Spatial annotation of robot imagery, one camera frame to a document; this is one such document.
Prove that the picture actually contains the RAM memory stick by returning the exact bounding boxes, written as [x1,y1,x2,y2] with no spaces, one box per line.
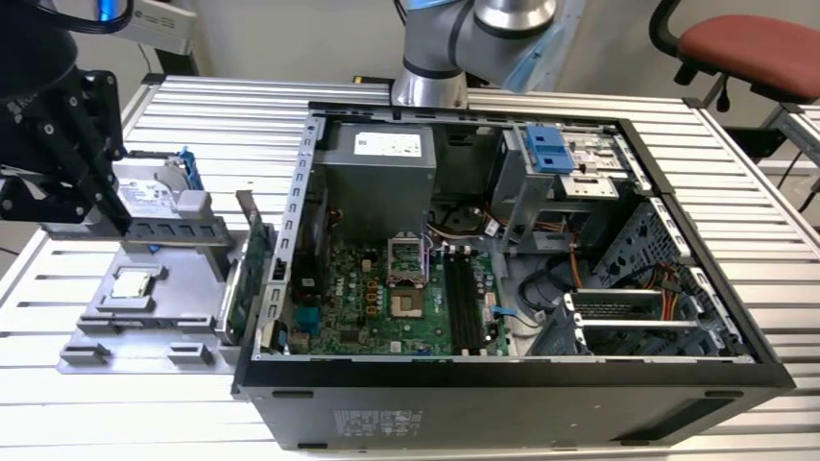
[79,322,210,332]
[42,216,233,242]

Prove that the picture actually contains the wire locking lever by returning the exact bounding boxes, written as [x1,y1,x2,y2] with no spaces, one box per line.
[418,239,449,287]

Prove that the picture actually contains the red office chair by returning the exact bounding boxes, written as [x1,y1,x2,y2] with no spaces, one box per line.
[646,0,820,115]

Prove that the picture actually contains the blue plastic drive bracket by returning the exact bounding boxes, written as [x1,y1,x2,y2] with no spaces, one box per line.
[522,125,574,175]

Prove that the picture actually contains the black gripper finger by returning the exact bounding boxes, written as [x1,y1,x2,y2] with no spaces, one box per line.
[0,93,133,236]
[79,70,122,162]

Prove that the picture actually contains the green graphics card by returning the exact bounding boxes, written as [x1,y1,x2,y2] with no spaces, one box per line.
[213,190,278,350]

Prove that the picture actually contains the grey metal disk bay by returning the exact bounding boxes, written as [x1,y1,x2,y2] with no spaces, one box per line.
[530,286,743,359]

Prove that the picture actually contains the black open PC case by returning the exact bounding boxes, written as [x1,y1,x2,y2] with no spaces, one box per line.
[229,98,795,452]

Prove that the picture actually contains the metal socket cover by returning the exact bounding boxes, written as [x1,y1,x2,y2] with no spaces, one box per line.
[386,231,429,288]

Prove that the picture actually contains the green motherboard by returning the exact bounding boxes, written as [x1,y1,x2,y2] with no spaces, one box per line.
[290,239,513,357]

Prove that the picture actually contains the yellow white wire bundle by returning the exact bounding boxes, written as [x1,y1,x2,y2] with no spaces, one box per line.
[425,204,505,241]

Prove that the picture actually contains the red orange yellow wires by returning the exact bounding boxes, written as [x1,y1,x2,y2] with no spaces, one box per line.
[637,262,683,324]

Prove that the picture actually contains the grey parts rack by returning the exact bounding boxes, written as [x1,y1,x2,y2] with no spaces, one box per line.
[53,191,282,378]

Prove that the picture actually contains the teal chip heatsink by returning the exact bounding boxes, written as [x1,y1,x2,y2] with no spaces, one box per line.
[293,306,322,335]

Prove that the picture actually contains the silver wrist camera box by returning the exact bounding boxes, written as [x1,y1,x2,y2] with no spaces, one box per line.
[123,0,197,55]

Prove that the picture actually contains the hard disk in blue carrier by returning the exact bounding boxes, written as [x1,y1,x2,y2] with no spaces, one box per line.
[111,146,206,255]

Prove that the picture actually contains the grey power supply unit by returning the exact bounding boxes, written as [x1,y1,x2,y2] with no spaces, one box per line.
[311,122,438,241]

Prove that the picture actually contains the black vertical post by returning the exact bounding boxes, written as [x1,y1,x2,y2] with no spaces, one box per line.
[155,40,199,78]

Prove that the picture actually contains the CPU socket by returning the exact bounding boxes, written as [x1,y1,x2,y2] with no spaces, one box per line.
[389,286,429,321]

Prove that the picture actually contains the aluminium frame side table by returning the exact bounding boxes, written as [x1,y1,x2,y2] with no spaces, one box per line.
[754,100,820,212]

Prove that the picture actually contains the metal drive cage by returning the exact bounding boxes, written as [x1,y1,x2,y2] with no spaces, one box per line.
[498,122,641,252]

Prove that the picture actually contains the silver CPU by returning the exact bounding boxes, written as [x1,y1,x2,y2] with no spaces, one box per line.
[109,273,154,300]

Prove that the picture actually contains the black data cable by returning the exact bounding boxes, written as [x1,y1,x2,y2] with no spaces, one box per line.
[517,268,569,316]

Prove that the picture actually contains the orange wire bundle black plug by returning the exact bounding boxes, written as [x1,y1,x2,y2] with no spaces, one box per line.
[537,215,585,292]

